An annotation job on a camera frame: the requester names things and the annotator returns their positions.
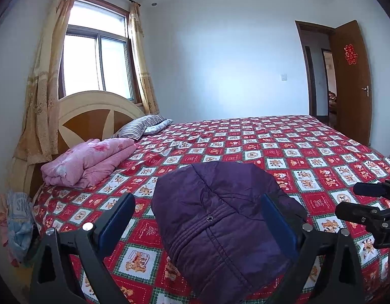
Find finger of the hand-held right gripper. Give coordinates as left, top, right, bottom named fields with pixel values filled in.
left=353, top=179, right=390, bottom=202
left=335, top=201, right=386, bottom=225

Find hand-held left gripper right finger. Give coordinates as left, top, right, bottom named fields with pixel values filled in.
left=261, top=193, right=365, bottom=304

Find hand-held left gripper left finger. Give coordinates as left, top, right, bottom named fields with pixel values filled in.
left=30, top=193, right=137, bottom=304

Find purple padded jacket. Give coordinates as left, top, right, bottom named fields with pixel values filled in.
left=151, top=161, right=309, bottom=304

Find pale blue and pink clothes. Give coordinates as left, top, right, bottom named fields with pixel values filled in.
left=0, top=190, right=36, bottom=267

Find pink folded quilt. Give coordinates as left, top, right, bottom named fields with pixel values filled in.
left=41, top=138, right=135, bottom=188

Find red checked cartoon bedspread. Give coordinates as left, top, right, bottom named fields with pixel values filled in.
left=32, top=115, right=390, bottom=304

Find brown wooden door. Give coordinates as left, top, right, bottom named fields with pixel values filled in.
left=328, top=20, right=372, bottom=146

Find striped pillow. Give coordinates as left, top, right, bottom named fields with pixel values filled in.
left=119, top=115, right=167, bottom=141

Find cream and wood headboard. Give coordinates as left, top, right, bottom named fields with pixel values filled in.
left=8, top=90, right=147, bottom=197

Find grey patterned pillow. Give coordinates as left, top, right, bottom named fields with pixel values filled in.
left=144, top=119, right=174, bottom=136

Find red paper door decoration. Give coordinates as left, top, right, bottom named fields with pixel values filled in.
left=344, top=45, right=358, bottom=66

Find long beige lace curtain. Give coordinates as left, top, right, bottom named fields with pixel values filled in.
left=13, top=0, right=82, bottom=166

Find window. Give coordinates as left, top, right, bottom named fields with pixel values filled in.
left=58, top=0, right=142, bottom=105

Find brown door frame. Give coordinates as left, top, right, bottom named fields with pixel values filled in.
left=295, top=21, right=337, bottom=118

